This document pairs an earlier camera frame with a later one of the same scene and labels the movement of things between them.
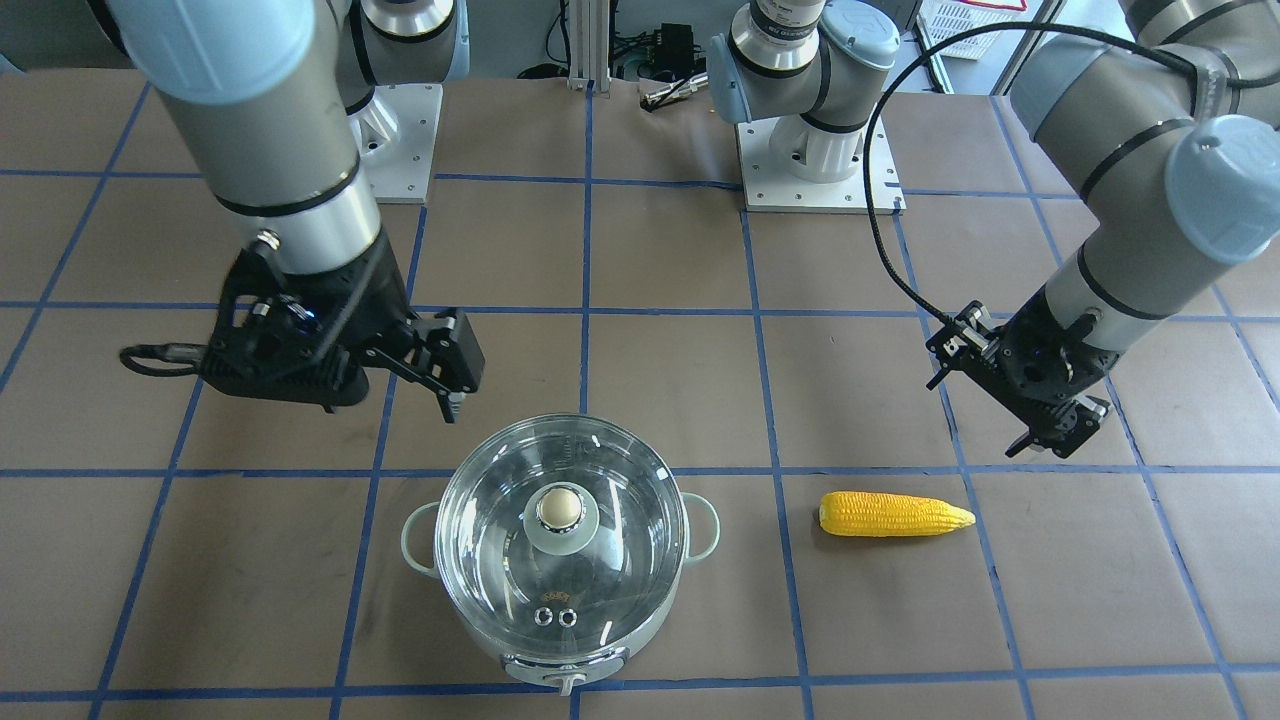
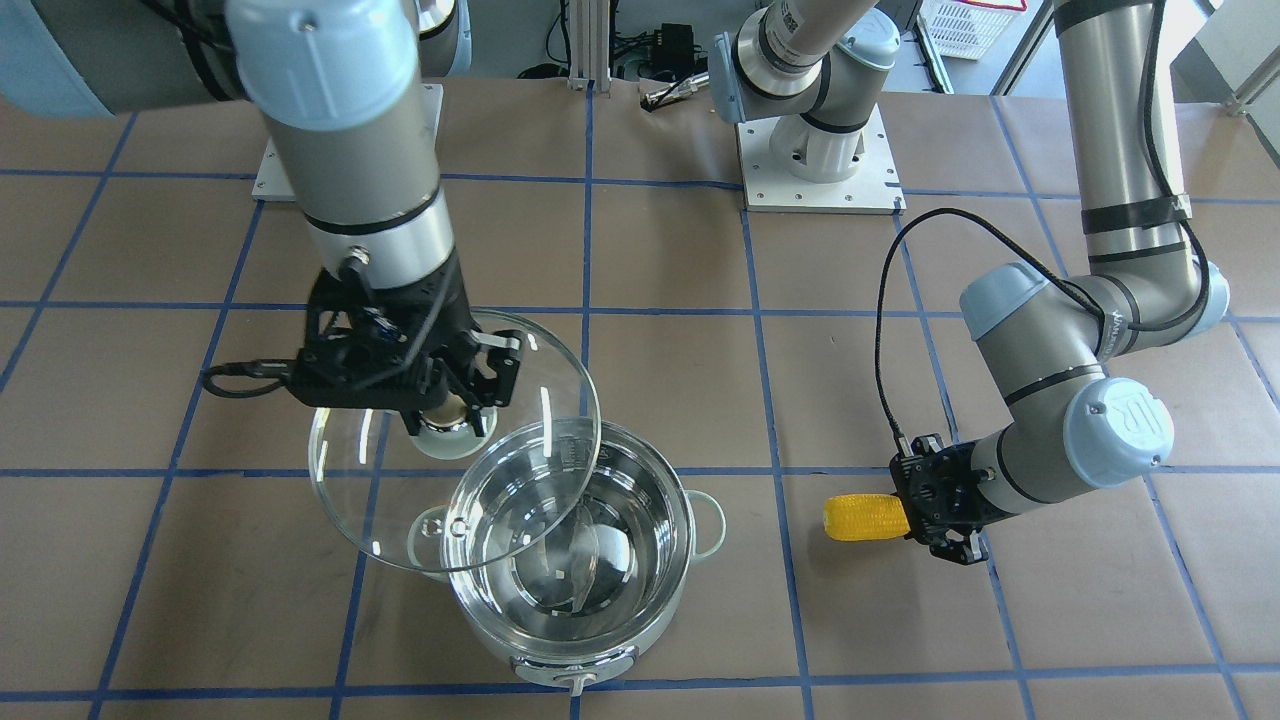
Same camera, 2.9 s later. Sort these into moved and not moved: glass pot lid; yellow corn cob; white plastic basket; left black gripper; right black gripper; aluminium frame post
Moved: left black gripper; right black gripper; glass pot lid
Not moved: white plastic basket; yellow corn cob; aluminium frame post
